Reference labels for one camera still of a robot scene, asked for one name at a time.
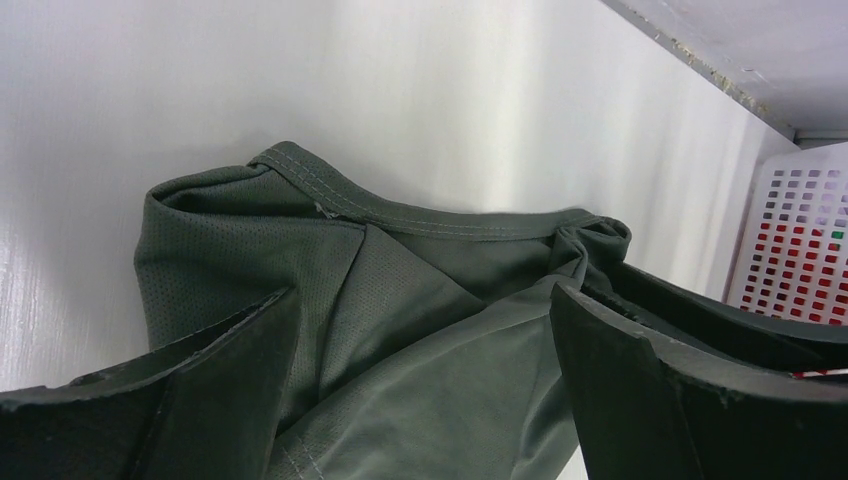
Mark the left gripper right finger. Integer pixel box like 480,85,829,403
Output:
550,264,847,479

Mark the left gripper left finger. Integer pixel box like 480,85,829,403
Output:
1,290,299,479

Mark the dark grey t shirt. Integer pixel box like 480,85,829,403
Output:
135,142,632,479

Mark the red t shirt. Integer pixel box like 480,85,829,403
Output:
727,221,847,326

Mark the white plastic laundry basket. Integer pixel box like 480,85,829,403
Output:
726,143,847,326

